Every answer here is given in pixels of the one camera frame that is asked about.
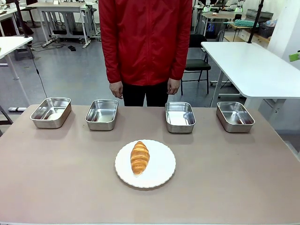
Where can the person's left hand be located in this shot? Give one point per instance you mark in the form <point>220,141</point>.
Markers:
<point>173,87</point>

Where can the person's right hand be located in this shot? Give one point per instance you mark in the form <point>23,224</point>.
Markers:
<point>116,90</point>

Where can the golden brown croissant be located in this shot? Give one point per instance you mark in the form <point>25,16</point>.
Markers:
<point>140,157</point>

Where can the rectangular steel container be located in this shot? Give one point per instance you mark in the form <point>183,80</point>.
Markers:
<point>50,112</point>
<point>102,114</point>
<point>180,117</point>
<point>235,116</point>

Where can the person's black trousers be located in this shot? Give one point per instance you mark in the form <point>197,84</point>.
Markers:
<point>136,95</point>

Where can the black folding chair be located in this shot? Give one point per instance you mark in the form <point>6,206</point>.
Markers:
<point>197,64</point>

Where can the person's red jacket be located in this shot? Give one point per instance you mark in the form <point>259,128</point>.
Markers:
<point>145,39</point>

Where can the large white table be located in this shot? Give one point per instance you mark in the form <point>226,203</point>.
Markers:
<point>248,65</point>

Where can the white scalloped plate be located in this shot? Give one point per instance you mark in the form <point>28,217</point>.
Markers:
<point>159,168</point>

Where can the teal mesh basket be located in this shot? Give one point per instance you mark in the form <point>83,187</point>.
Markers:
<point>243,23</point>

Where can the grey background desk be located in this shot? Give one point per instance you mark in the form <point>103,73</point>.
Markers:
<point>58,7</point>

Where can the white floor power strip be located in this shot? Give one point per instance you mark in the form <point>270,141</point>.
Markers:
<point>17,109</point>

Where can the black storage crate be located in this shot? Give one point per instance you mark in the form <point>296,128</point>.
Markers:
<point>266,30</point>

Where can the black clamp pole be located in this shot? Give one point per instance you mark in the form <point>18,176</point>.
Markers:
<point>21,21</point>

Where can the green white block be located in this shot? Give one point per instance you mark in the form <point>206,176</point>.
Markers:
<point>294,56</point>

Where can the background desk with white frame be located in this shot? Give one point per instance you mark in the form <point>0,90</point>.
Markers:
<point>216,17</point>

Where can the black camera stand pole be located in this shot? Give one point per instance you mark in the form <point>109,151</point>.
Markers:
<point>255,21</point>

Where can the black metal frame leg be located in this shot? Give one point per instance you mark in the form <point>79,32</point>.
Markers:
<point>5,118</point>

